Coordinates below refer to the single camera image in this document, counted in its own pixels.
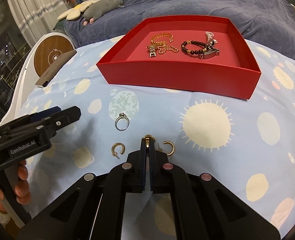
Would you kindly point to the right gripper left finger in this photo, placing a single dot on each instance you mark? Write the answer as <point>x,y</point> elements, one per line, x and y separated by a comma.
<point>93,207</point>

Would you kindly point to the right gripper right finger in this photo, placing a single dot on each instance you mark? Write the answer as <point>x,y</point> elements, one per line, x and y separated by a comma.
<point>203,208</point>

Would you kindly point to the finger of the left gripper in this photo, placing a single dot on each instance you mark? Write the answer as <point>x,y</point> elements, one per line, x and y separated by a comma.
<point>28,119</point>
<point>53,123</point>

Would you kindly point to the gold hoop earring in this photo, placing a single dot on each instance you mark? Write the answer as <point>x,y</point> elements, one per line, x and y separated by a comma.
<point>167,147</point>
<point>117,149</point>

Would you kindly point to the red jewelry tray box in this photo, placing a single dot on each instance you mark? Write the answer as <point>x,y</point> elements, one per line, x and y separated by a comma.
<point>234,72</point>

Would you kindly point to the person's left hand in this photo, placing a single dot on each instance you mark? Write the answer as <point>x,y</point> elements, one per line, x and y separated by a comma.
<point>23,195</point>

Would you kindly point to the brown phone case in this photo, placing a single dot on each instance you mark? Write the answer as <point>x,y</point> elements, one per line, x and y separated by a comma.
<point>54,68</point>

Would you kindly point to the round wooden white stool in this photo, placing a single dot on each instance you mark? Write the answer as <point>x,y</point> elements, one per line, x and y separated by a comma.
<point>47,49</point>

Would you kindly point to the blue planet print tablecloth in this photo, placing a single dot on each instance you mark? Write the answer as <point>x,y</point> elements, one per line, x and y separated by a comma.
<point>248,146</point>

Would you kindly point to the cream flower plush cushion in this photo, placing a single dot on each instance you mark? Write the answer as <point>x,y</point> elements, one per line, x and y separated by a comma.
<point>75,12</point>

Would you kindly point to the white sheer curtain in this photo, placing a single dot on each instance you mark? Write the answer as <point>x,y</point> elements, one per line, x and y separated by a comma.
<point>36,18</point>

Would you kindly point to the grey seal plush toy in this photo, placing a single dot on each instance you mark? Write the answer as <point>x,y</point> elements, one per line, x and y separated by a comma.
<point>98,9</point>

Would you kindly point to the blue-grey sofa blanket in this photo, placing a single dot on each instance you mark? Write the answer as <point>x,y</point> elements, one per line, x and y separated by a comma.
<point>267,22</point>

